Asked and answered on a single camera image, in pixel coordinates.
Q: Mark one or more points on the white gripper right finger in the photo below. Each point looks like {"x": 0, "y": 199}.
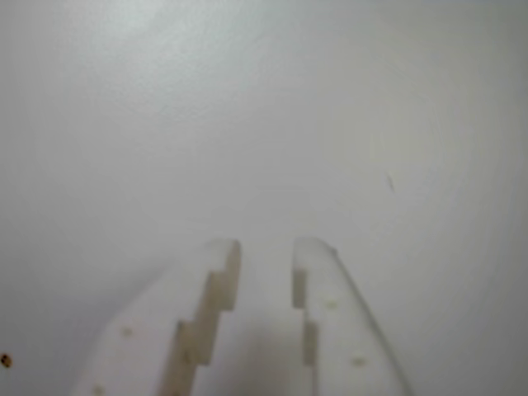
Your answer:
{"x": 342, "y": 330}

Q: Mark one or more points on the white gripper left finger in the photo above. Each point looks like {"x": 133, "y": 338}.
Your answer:
{"x": 136, "y": 350}

